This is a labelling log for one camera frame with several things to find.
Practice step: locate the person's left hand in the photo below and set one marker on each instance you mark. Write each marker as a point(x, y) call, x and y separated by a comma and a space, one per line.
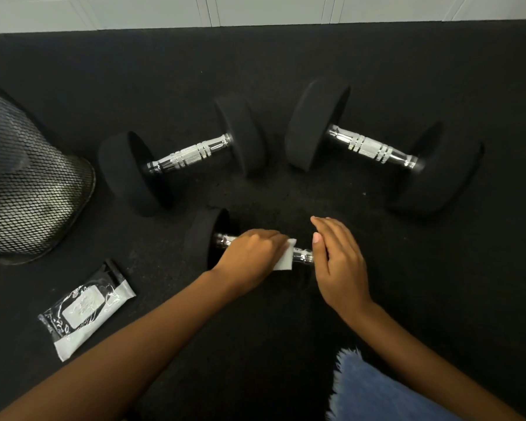
point(245, 258)

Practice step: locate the person's right forearm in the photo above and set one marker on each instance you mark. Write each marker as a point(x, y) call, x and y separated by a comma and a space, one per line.
point(425, 368)

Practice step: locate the blue fuzzy cloth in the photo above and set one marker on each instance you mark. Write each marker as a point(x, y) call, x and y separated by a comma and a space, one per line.
point(377, 394)

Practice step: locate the person's left forearm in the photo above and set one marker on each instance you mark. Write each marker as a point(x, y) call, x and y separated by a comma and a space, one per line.
point(127, 350)

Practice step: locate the person's left fingers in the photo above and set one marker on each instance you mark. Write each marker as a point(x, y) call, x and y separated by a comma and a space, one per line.
point(269, 245)

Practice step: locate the small black dumbbell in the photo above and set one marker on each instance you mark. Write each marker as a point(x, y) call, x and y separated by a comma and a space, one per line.
point(204, 241)

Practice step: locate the black mesh wastebasket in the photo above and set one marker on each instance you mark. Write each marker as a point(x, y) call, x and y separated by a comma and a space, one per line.
point(26, 192)

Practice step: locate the person's right thumb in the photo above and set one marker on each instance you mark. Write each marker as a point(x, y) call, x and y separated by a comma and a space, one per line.
point(320, 256)

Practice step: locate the black and white wipes packet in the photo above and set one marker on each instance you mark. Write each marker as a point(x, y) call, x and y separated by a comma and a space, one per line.
point(85, 309)

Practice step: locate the white wipe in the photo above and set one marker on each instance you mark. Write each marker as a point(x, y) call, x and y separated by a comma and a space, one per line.
point(285, 259)

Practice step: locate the person's right hand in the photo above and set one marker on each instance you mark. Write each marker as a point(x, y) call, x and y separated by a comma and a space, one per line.
point(344, 276)

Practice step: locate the large black dumbbell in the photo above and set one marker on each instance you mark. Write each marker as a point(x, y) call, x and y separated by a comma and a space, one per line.
point(368, 146)
point(188, 155)

